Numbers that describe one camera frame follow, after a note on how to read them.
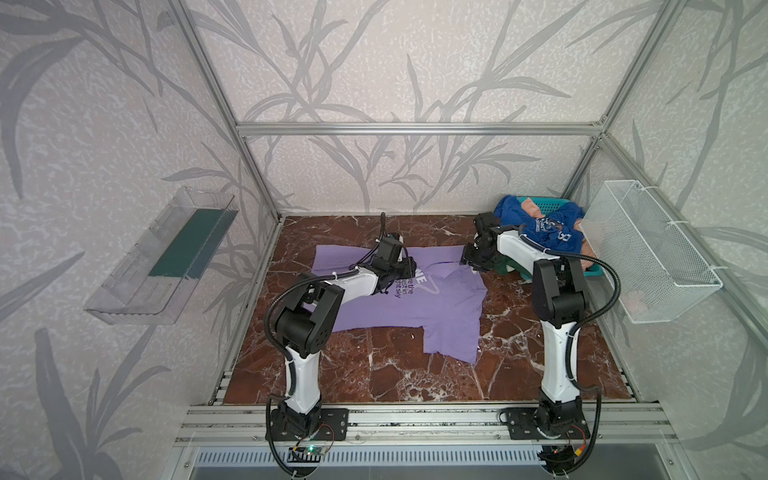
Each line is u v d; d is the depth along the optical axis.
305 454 0.72
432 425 0.75
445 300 0.97
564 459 0.71
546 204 1.15
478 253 0.90
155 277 0.65
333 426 0.73
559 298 0.58
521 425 0.73
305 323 0.51
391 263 0.79
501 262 0.75
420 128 0.94
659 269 0.62
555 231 1.02
